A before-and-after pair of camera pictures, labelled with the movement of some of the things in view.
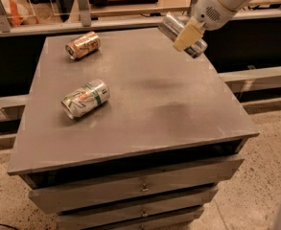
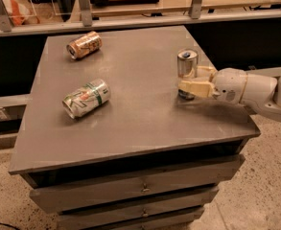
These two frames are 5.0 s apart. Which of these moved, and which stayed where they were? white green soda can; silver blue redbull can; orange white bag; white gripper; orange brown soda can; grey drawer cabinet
Moved: silver blue redbull can; white gripper
Stayed: grey drawer cabinet; orange white bag; orange brown soda can; white green soda can
